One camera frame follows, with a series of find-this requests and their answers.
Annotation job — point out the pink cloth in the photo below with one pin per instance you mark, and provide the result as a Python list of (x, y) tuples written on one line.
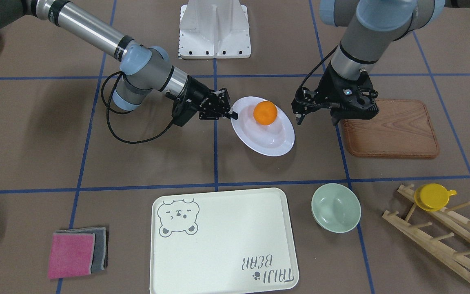
[(71, 255)]

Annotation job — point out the wooden peg drying rack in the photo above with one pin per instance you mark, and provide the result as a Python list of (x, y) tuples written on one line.
[(451, 249)]

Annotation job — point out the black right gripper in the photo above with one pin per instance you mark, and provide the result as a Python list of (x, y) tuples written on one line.
[(196, 97)]

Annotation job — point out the cream bear tray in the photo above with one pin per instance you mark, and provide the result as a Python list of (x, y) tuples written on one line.
[(231, 242)]

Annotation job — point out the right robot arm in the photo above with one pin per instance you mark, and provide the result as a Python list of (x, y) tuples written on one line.
[(143, 69)]

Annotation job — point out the white round plate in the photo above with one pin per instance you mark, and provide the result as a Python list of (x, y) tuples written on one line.
[(276, 139)]

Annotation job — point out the green ceramic bowl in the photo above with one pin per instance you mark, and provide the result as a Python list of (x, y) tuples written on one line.
[(336, 208)]

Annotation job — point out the orange fruit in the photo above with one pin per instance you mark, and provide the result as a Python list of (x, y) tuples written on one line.
[(265, 113)]

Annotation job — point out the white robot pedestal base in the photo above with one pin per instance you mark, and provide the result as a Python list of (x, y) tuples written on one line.
[(214, 29)]

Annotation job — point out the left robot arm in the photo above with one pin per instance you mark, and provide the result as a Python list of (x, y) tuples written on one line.
[(371, 26)]

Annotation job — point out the yellow mug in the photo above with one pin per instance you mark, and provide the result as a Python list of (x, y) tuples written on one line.
[(433, 197)]

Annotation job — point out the grey cloth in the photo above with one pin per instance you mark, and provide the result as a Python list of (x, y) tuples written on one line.
[(100, 250)]

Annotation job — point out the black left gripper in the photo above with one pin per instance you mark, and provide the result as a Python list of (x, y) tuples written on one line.
[(328, 88)]

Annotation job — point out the brown wooden cutting board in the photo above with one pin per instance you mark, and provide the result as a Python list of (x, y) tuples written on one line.
[(401, 129)]

